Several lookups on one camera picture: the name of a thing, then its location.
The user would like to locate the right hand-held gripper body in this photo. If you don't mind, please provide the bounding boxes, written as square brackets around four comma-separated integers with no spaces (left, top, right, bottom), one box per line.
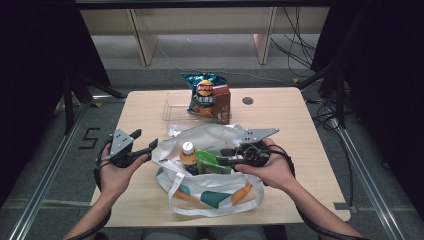
[233,127,280,172]

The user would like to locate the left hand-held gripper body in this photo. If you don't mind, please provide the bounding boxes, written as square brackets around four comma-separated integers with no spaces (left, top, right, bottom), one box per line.
[108,126,149,168]

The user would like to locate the green snack packet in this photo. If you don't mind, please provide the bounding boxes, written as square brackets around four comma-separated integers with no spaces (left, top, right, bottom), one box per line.
[194,149,234,175]

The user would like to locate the white tote bag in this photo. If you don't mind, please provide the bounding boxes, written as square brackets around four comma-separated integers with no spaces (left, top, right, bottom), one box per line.
[151,123,265,218]

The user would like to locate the orange juice bottle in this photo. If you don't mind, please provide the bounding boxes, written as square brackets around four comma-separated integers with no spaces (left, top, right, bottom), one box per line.
[179,141,199,176]

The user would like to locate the brown drink carton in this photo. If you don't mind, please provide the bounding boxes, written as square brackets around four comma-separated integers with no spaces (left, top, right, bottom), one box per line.
[212,84,232,125]

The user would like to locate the clear plastic tray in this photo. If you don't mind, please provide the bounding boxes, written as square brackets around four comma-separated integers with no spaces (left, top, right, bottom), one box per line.
[162,90,233,125]

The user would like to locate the blue chips bag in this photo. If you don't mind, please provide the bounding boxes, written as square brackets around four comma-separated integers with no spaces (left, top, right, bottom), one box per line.
[182,72,228,118]

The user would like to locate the person's right hand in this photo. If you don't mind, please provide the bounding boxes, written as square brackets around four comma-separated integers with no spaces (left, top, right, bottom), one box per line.
[234,137,296,191]

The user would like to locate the person's left hand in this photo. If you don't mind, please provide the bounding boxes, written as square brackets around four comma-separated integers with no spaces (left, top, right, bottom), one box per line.
[99,141,149,198]

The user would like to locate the black metal stand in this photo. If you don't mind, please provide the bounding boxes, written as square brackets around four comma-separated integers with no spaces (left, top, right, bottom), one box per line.
[296,62,348,130]
[62,70,127,135]

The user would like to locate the black curtain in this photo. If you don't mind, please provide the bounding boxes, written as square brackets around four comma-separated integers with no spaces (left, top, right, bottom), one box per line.
[311,0,424,219]
[0,0,113,204]

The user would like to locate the beige office desk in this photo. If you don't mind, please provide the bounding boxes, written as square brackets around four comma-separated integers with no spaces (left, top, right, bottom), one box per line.
[79,5,331,67]

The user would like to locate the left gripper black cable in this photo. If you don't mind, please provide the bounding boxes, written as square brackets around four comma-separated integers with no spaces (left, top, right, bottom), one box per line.
[66,139,115,240]

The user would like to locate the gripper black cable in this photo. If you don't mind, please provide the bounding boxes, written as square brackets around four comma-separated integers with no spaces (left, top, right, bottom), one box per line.
[66,139,115,240]
[266,144,368,240]

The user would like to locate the black floor cables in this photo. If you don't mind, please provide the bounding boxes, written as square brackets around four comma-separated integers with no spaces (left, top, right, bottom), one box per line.
[305,95,355,208]

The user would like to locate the aluminium floor rail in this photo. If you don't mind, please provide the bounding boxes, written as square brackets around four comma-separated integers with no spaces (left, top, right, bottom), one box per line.
[8,99,98,240]
[329,116,408,240]

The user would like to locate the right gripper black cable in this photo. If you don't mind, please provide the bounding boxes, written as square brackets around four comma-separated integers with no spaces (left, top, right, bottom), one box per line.
[266,144,368,240]

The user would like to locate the black cables at desk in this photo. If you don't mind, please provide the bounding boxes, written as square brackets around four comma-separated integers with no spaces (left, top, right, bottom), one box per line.
[269,6,318,80]

